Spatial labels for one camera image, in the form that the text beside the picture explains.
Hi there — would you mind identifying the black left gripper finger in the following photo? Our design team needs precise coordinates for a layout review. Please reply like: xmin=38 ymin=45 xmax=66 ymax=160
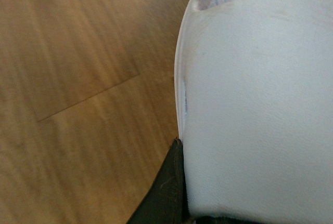
xmin=127 ymin=139 xmax=187 ymax=223

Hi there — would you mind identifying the white slide sandal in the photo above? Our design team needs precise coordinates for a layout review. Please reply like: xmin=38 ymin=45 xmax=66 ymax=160
xmin=174 ymin=0 xmax=332 ymax=223

